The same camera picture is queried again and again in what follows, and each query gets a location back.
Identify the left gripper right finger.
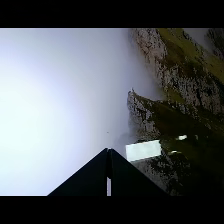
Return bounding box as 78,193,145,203
109,148,169,197

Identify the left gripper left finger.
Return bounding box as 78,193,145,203
47,147,110,197

